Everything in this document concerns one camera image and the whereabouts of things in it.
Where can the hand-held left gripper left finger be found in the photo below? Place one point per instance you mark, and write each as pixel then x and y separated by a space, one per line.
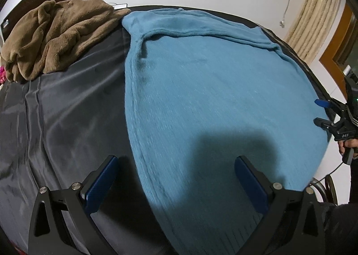
pixel 100 185

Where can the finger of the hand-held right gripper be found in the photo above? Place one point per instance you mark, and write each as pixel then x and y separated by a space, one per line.
pixel 325 125
pixel 321 103

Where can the black bed sheet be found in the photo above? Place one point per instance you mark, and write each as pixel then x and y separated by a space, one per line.
pixel 70 118

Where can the chair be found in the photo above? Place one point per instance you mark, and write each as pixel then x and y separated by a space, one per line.
pixel 325 190

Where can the magenta garment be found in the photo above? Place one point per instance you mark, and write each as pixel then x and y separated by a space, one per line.
pixel 2 74

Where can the person's right hand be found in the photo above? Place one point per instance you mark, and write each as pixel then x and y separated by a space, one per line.
pixel 348 144

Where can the photo print calendar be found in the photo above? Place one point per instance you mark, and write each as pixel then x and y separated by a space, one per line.
pixel 120 6

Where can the white wall socket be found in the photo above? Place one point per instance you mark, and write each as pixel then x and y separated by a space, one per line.
pixel 282 23

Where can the person's right forearm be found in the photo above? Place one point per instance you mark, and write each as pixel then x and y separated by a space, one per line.
pixel 354 182

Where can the person's dark clothing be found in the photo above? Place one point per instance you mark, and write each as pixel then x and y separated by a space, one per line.
pixel 341 229

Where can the brown fleece garment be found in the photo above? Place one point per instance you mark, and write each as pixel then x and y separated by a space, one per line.
pixel 56 37

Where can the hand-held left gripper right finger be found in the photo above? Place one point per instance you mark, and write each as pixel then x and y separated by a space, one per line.
pixel 253 185

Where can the beige curtain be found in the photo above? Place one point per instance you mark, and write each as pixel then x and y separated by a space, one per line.
pixel 313 20

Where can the blue knit sweater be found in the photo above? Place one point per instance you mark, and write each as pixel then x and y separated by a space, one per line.
pixel 209 90

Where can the wooden door frame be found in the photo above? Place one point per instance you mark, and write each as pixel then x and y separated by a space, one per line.
pixel 332 45

